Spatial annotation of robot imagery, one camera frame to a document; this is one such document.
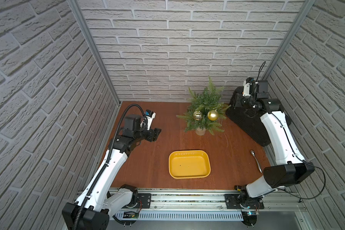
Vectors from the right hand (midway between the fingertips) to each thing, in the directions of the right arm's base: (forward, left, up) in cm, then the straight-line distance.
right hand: (240, 98), depth 76 cm
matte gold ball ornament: (-9, +17, -2) cm, 20 cm away
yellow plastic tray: (-22, +29, -34) cm, 50 cm away
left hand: (-10, +46, -8) cm, 48 cm away
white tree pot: (-2, +19, -29) cm, 35 cm away
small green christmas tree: (0, +19, +1) cm, 19 cm away
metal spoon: (-18, -13, -32) cm, 39 cm away
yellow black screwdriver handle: (-39, +4, -31) cm, 50 cm away
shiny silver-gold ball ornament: (-6, +24, -5) cm, 25 cm away
